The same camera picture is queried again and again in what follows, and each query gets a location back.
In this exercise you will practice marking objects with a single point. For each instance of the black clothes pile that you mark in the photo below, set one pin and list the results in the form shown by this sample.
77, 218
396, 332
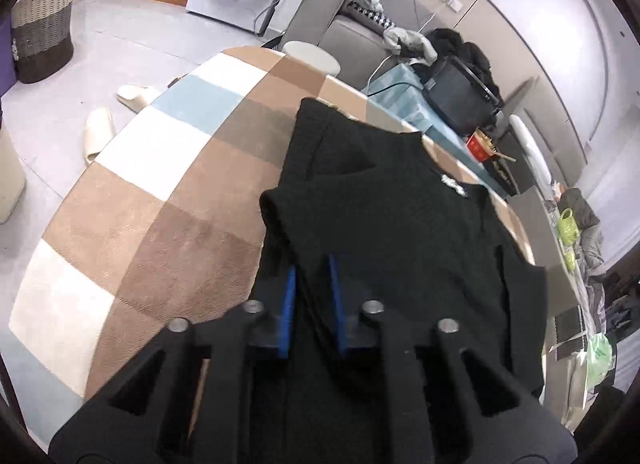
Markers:
448, 42

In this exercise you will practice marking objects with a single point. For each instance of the cream slipper near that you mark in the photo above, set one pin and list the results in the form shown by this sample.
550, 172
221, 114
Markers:
98, 132

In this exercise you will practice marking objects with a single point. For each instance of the teal tablecloth side table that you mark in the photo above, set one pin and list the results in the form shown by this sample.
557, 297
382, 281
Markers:
398, 92

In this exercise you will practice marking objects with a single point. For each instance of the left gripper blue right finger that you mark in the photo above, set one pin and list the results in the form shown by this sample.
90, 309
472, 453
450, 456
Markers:
337, 304

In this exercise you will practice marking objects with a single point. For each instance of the grey sofa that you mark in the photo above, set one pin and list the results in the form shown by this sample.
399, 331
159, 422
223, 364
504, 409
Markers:
358, 50

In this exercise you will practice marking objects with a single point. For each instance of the beige trash bin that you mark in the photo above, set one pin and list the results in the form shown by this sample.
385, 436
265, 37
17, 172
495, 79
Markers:
12, 177

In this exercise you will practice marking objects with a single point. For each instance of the cream slipper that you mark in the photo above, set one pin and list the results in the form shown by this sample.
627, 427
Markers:
133, 97
98, 132

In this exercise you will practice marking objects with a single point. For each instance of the green plastic bag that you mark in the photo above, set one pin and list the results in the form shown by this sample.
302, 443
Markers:
599, 359

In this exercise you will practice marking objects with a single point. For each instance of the woven laundry basket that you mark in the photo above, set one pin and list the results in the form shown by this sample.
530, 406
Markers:
41, 41

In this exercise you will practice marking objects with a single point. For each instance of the cream slipper far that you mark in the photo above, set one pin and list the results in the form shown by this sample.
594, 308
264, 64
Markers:
133, 97

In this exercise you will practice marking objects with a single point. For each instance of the black rice cooker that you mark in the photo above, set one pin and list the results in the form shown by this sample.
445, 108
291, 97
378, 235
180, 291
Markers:
460, 98

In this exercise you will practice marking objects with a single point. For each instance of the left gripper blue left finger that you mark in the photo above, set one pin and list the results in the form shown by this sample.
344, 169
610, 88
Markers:
286, 316

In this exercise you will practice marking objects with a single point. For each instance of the white round stool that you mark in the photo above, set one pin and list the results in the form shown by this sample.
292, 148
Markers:
313, 56

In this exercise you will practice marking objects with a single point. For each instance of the red instant noodle bowl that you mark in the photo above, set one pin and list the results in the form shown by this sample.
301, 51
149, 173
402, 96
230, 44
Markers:
482, 148

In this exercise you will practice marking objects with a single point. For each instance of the black knit sweater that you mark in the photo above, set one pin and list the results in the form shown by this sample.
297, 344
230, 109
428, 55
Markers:
444, 317

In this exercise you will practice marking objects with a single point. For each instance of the checkered plush blanket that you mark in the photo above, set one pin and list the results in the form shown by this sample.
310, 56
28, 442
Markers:
166, 222

